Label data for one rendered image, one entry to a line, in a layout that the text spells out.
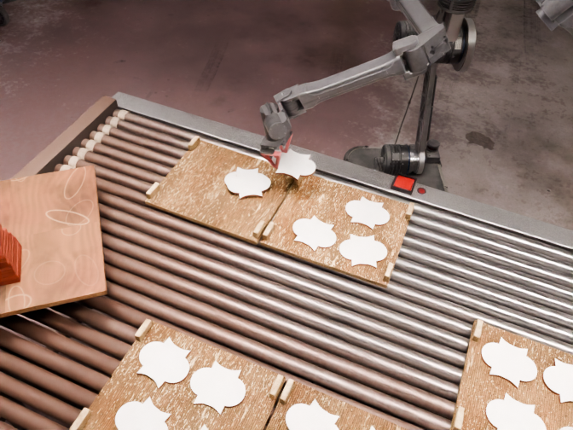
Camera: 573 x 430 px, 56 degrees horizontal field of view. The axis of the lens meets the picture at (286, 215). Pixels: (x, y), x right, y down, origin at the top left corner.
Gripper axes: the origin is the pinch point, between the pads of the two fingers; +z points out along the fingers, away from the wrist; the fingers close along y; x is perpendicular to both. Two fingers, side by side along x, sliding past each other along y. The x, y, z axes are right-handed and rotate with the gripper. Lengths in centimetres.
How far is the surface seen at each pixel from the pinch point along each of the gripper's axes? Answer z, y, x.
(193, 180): 6.1, -9.5, 30.0
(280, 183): 12.1, 1.4, 2.5
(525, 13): 121, 367, -59
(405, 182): 21.2, 19.9, -36.1
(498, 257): 30, 0, -70
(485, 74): 117, 256, -40
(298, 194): 13.7, -1.6, -4.7
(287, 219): 13.9, -13.3, -5.6
